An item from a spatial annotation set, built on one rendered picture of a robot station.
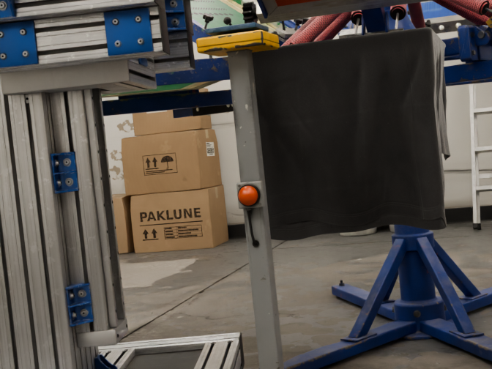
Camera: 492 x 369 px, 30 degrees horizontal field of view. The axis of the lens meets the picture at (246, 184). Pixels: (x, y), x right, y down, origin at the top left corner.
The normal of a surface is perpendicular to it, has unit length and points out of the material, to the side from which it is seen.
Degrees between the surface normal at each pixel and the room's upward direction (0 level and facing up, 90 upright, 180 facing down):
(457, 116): 90
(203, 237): 90
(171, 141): 89
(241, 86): 90
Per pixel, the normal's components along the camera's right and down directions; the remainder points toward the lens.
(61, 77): -0.06, 0.06
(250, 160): -0.27, 0.07
